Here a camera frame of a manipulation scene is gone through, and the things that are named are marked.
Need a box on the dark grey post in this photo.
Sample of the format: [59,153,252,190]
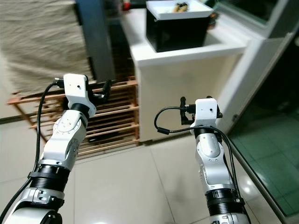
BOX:
[76,0,114,84]

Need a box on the small brown black item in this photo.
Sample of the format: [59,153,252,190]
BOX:
[173,2,190,13]

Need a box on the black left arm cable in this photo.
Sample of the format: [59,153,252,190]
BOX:
[0,78,67,224]

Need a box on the brown wooden slat rack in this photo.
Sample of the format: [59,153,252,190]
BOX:
[7,78,141,158]

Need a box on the white cabinet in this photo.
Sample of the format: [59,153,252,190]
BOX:
[119,8,252,143]

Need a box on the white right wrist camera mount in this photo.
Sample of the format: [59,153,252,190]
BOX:
[189,97,223,132]

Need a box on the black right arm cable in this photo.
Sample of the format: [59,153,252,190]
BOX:
[153,106,244,199]

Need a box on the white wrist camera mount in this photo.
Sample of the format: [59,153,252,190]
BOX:
[189,97,223,132]
[63,73,97,115]

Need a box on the black square box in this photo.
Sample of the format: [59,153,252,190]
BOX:
[145,8,214,53]

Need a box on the beige woven cloth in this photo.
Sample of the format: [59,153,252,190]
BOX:
[0,0,90,95]

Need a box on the white tray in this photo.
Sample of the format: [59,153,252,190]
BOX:
[146,0,215,22]

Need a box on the white door frame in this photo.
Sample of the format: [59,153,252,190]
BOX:
[214,0,299,137]

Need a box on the silver door track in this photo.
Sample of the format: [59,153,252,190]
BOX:
[229,134,291,224]

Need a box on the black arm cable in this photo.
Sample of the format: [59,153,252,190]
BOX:
[0,78,67,224]
[153,106,244,199]

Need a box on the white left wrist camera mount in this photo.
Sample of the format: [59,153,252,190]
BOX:
[63,73,97,115]

